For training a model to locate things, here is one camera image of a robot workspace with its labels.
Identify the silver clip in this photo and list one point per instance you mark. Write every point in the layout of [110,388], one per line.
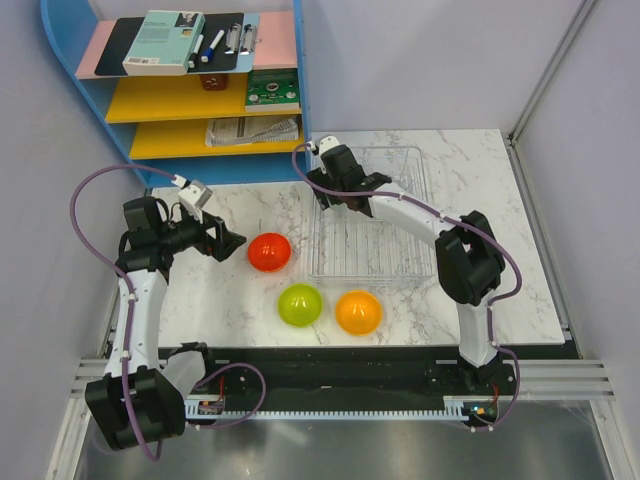
[248,39]
[233,36]

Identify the black marker pen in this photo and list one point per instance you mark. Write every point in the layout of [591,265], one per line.
[194,55]

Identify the red-orange bowl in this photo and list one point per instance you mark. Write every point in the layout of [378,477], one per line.
[269,252]

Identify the yellow-orange bowl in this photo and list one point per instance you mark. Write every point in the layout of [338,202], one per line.
[358,312]

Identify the blue marker pen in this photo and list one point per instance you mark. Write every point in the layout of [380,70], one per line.
[208,53]

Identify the blue shelf unit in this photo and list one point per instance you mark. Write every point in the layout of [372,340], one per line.
[158,123]

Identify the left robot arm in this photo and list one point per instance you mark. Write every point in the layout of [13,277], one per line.
[139,399]

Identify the silver clip left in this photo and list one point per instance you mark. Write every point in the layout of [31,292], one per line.
[233,36]

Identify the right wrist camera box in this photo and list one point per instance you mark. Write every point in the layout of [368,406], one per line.
[326,143]

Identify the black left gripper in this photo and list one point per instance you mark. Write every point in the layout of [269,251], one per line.
[219,247]

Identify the brown small box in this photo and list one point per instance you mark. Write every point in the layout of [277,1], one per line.
[214,82]

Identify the white wire dish rack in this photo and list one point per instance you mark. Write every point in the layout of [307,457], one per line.
[348,248]

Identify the green circuit board box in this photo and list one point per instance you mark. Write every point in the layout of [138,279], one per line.
[272,90]

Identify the lime green bowl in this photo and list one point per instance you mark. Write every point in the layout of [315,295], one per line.
[300,305]

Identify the folded newspaper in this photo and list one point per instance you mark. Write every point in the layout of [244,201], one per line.
[234,131]

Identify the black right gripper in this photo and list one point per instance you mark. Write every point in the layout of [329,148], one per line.
[318,177]

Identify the black mat on shelf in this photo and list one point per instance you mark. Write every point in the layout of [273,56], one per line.
[126,29]

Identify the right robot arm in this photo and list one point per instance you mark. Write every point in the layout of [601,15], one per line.
[468,263]

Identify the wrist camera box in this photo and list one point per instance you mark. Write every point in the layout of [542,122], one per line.
[193,197]
[326,143]

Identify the black mounting base rail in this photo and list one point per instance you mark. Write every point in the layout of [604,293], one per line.
[350,379]

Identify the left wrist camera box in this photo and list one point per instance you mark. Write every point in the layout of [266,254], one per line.
[193,197]

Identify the teal book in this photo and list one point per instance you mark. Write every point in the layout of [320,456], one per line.
[163,43]

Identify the silver clip right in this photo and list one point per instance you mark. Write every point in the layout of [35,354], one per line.
[248,39]

